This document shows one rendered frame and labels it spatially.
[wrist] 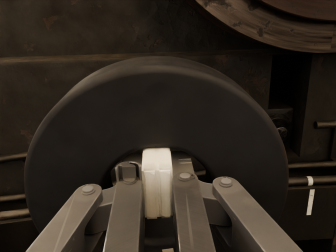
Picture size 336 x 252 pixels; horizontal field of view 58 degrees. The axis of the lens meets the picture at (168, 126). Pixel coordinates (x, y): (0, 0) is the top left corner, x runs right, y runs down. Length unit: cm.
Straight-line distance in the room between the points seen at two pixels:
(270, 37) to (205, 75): 23
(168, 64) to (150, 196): 7
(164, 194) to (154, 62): 7
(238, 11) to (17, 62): 31
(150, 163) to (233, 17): 24
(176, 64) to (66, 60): 33
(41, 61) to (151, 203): 36
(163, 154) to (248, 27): 24
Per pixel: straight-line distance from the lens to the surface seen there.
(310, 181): 46
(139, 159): 17
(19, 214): 47
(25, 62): 49
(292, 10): 36
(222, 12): 36
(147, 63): 16
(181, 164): 17
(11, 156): 53
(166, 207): 16
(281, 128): 53
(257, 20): 37
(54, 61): 48
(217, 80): 15
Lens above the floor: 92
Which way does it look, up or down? 19 degrees down
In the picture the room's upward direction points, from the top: 2 degrees counter-clockwise
